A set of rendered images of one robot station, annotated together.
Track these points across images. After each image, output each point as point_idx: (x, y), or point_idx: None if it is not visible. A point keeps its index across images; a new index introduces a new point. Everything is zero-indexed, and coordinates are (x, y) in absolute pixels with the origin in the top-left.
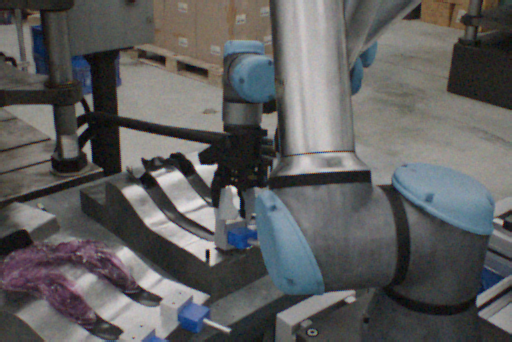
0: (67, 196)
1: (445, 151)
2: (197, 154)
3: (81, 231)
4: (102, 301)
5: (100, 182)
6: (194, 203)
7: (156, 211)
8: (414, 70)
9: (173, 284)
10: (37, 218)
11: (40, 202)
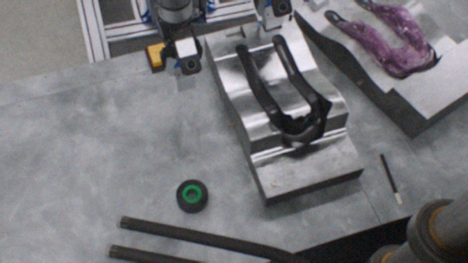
0: (371, 211)
1: None
2: (292, 10)
3: (361, 143)
4: (362, 15)
5: (343, 174)
6: (274, 86)
7: (310, 80)
8: None
9: (313, 24)
10: (407, 87)
11: (398, 208)
